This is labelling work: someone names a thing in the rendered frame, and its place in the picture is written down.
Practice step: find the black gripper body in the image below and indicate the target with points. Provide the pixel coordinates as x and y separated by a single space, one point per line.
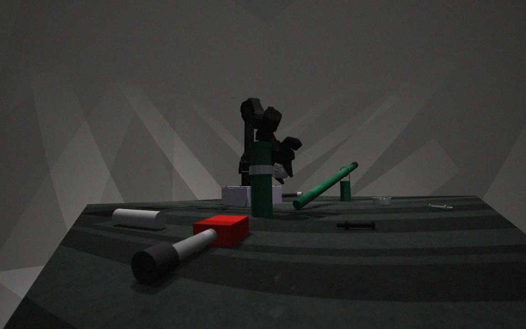
287 145

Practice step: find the grey tapered cup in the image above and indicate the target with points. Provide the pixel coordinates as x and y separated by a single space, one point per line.
277 171

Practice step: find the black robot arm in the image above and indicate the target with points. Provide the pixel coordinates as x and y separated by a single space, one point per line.
255 117

